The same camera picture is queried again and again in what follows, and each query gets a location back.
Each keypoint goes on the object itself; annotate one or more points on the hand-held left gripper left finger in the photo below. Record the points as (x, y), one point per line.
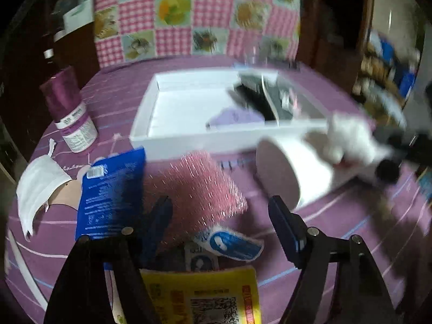
(158, 229)

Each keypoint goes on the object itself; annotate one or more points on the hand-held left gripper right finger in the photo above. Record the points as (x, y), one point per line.
(283, 229)

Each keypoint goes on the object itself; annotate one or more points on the white paper roll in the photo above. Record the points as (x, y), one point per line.
(303, 175)

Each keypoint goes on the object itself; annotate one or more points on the pink glitter sponge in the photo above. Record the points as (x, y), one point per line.
(202, 189)

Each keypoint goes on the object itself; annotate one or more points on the blue plastic packet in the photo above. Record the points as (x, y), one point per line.
(108, 192)

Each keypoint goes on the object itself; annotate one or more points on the white plush toy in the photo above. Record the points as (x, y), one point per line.
(344, 138)

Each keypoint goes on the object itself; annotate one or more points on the yellow tissue pack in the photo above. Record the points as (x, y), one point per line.
(209, 287)

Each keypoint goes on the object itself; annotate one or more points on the purple soft pad pouch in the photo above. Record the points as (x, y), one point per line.
(236, 116)

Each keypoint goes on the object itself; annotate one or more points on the white shallow cardboard box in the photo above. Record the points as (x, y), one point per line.
(182, 108)

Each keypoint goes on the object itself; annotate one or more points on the small dark blue packet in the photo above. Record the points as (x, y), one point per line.
(426, 182)

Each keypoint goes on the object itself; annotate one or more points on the small blue white packet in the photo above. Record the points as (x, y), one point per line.
(233, 244)

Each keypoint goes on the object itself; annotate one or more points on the purple printed tablecloth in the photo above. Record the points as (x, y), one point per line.
(337, 243)

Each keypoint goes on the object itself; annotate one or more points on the cluttered storage shelf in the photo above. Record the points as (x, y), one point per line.
(381, 64)

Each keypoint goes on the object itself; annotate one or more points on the dark wooden cabinet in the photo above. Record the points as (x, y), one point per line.
(27, 84)
(337, 40)

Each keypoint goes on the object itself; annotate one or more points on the white face mask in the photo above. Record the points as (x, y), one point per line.
(37, 185)

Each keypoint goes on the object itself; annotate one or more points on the white flat strip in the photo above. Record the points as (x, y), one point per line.
(20, 266)

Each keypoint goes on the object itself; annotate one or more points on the purple canister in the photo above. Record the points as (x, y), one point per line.
(67, 104)

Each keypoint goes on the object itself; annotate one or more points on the clear glass cup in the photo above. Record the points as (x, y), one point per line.
(253, 55)

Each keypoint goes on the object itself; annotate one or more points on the pink checkered printed cloth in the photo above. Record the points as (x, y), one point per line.
(202, 6)

